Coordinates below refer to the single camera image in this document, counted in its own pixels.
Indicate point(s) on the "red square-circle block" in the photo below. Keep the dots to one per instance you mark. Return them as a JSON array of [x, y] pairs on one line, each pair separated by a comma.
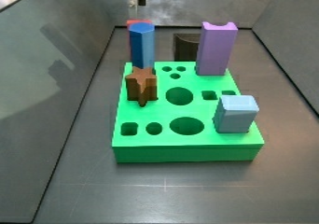
[[130, 22]]

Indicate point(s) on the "brown star-shaped peg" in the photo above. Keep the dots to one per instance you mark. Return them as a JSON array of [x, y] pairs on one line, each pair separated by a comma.
[[142, 85]]

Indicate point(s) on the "blue hexagonal prism peg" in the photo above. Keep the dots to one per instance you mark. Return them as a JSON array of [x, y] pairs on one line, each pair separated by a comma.
[[142, 42]]

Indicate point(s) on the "purple notched tall block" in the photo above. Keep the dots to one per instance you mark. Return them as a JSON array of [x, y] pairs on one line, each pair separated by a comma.
[[215, 46]]

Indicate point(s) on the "light blue rectangular block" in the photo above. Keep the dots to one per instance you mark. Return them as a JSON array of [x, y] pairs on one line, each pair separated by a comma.
[[235, 113]]

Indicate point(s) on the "green shape sorter board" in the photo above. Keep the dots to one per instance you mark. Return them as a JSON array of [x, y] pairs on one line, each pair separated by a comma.
[[172, 128]]

